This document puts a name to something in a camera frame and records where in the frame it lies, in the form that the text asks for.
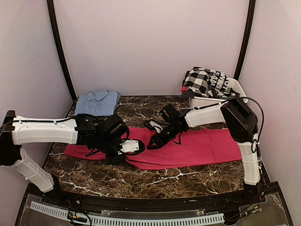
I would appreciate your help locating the left black corner post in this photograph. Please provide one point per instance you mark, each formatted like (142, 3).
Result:
(59, 48)

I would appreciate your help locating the black curved front rail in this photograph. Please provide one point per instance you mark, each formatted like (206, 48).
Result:
(91, 203)

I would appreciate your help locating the black corner post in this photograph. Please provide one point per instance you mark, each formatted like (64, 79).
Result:
(245, 40)
(59, 48)

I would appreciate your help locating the black shirt white lettering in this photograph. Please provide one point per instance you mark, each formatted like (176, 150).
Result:
(219, 86)

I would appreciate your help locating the pink trousers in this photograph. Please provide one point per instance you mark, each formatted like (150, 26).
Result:
(198, 147)

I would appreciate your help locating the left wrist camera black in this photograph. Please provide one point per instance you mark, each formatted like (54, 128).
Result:
(115, 127)

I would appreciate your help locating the right black corner post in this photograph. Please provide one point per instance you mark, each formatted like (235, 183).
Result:
(245, 40)

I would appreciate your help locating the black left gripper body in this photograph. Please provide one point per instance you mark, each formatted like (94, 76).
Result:
(106, 147)

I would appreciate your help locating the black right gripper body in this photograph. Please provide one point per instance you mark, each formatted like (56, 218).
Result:
(168, 137)

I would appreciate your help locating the folded light blue shirt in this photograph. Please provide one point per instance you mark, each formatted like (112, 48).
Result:
(97, 103)

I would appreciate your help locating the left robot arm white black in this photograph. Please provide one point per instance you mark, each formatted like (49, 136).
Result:
(83, 129)

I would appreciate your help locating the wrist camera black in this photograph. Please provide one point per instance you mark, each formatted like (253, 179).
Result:
(115, 127)
(169, 113)

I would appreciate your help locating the black white checkered shirt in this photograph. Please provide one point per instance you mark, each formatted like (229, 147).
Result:
(196, 81)

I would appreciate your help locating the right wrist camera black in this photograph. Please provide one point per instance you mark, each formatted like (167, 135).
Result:
(169, 113)

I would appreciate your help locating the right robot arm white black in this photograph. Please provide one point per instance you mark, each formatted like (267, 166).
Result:
(241, 122)

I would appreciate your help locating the white slotted cable duct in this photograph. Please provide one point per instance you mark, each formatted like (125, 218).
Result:
(127, 218)

